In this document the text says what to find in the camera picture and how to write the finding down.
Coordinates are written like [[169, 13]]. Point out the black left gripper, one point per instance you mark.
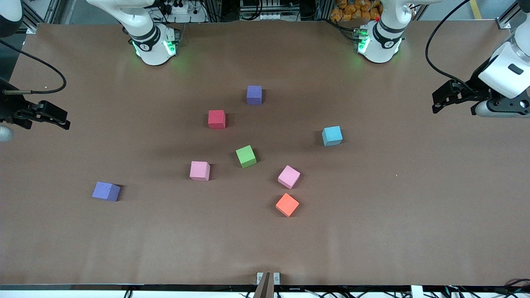
[[473, 88]]

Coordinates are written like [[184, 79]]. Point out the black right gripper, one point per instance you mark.
[[10, 108]]

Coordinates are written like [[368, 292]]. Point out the blue foam cube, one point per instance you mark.
[[332, 135]]

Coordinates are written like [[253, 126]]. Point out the pink foam cube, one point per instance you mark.
[[289, 176], [199, 170]]

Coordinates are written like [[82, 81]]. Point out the red foam cube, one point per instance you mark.
[[216, 118]]

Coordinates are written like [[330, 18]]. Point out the purple foam cube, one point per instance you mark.
[[105, 191], [254, 94]]

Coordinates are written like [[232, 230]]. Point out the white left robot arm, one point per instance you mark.
[[381, 45]]

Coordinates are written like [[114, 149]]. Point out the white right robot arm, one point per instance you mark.
[[153, 47]]

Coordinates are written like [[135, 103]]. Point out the bag of orange fruit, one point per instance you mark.
[[352, 10]]

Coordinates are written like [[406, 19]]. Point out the table cover sheet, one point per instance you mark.
[[414, 227]]

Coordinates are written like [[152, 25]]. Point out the power strip with black plugs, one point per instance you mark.
[[176, 7]]

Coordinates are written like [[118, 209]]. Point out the black table edge strip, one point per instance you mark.
[[124, 286]]

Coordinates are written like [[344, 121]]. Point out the white table clamp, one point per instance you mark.
[[417, 291]]

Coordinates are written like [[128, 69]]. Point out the orange foam cube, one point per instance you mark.
[[287, 204]]

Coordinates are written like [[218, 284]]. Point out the green foam cube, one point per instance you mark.
[[246, 156]]

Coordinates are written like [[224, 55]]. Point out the white power strip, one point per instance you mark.
[[263, 15]]

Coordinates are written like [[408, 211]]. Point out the brown angled strut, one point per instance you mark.
[[263, 287]]

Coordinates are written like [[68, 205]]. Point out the aluminium frame profile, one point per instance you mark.
[[506, 23], [35, 18]]

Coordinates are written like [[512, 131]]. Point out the grey metal table bracket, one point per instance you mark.
[[276, 278]]

